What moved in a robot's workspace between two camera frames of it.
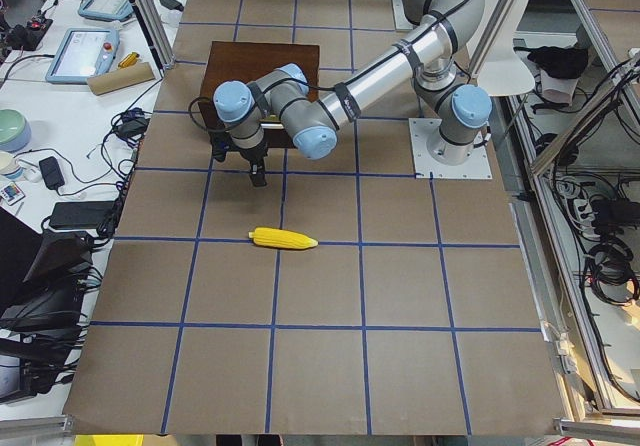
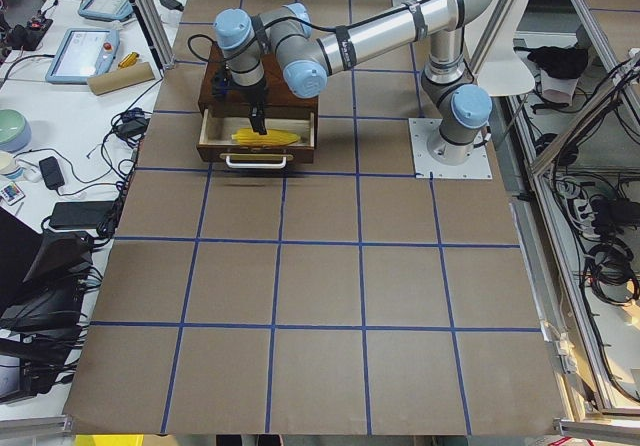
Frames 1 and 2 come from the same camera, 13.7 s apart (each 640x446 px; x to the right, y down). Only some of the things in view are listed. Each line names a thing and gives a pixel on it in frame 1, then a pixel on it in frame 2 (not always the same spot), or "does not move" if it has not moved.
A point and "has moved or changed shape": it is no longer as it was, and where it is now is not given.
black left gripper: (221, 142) -> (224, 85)
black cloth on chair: (570, 62) does not move
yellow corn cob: (270, 238) has moved or changed shape
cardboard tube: (121, 79) does not move
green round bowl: (15, 130) does not move
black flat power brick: (80, 215) does not move
